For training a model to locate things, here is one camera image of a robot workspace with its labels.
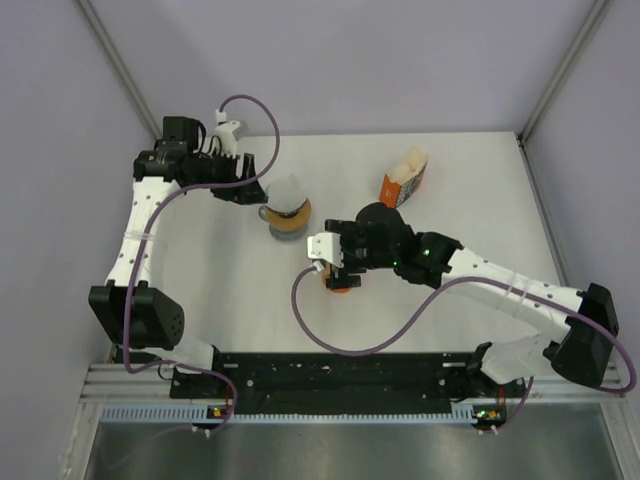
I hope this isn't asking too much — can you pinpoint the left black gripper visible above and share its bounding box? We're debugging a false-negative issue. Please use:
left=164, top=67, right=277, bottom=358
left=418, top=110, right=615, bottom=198
left=187, top=146, right=266, bottom=205

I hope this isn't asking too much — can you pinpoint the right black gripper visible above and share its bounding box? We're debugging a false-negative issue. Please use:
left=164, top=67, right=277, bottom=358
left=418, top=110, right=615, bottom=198
left=325, top=222, right=398, bottom=290

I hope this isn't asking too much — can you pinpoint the white paper coffee filter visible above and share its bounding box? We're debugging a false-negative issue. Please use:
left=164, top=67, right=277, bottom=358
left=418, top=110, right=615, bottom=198
left=266, top=174, right=308, bottom=214

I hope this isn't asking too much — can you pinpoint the orange coffee filter box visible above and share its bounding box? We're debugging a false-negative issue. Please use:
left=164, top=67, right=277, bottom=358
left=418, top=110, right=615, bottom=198
left=379, top=146, right=429, bottom=208

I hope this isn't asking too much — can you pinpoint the orange liquid glass beaker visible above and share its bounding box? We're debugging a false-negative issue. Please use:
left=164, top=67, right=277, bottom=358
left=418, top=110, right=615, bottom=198
left=322, top=264, right=362, bottom=294

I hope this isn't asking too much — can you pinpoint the wooden dripper holder ring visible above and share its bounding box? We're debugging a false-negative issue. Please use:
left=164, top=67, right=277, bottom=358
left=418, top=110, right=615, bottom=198
left=263, top=198, right=314, bottom=233

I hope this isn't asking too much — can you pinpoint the clear glass server jug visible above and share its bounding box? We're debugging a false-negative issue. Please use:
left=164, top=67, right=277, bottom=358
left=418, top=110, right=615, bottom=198
left=258, top=205, right=309, bottom=242

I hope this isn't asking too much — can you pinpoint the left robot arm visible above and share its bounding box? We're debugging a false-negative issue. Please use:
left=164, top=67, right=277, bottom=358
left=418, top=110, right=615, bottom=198
left=88, top=112, right=266, bottom=397

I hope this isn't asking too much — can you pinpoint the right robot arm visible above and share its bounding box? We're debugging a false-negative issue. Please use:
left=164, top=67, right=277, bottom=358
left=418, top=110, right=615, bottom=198
left=307, top=203, right=618, bottom=396

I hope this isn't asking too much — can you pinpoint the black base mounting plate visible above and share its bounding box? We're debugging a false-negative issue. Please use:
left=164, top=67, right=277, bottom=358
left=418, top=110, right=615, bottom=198
left=169, top=352, right=525, bottom=415

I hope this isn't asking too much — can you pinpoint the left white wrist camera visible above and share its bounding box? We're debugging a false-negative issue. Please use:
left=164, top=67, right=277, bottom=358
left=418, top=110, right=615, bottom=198
left=214, top=110, right=246, bottom=156

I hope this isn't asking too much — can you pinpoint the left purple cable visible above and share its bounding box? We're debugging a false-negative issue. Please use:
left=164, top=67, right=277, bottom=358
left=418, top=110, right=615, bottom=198
left=121, top=93, right=280, bottom=436

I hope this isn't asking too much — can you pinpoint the aluminium front rail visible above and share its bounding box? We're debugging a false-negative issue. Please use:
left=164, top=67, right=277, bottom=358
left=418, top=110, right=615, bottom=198
left=80, top=364, right=625, bottom=404

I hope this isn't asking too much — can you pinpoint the grey slotted cable duct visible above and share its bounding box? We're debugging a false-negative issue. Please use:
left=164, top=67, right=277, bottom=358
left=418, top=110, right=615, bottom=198
left=101, top=403, right=506, bottom=425

